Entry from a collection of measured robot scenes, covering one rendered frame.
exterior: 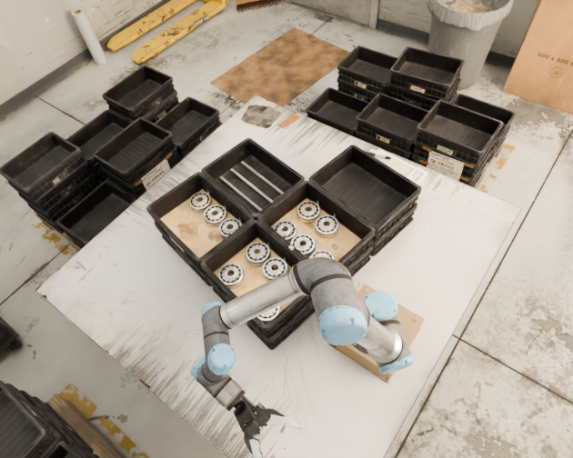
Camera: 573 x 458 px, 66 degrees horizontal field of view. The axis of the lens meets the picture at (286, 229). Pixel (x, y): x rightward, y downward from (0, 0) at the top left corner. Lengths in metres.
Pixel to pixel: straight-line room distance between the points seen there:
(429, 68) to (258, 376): 2.38
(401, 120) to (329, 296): 2.12
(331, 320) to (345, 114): 2.36
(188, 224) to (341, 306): 1.09
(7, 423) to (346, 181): 1.80
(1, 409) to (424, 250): 1.96
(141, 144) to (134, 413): 1.60
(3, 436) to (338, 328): 1.64
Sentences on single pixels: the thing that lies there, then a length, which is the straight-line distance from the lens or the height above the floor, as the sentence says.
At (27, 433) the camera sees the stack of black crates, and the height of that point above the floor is 0.49.
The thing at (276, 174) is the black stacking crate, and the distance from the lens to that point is 2.14.
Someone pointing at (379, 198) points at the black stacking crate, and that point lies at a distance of 2.04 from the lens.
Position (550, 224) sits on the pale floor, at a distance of 3.27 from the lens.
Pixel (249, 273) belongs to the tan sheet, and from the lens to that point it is 1.83.
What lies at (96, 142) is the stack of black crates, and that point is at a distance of 3.35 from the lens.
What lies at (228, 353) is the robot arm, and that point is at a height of 1.21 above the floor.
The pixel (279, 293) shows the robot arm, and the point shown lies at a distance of 1.23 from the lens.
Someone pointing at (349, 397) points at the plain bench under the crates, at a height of 0.70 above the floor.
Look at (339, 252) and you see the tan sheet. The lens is 1.85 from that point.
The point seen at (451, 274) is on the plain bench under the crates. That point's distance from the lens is 2.02.
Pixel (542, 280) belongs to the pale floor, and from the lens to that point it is 3.01.
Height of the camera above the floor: 2.40
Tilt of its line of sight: 54 degrees down
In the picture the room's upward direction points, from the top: 8 degrees counter-clockwise
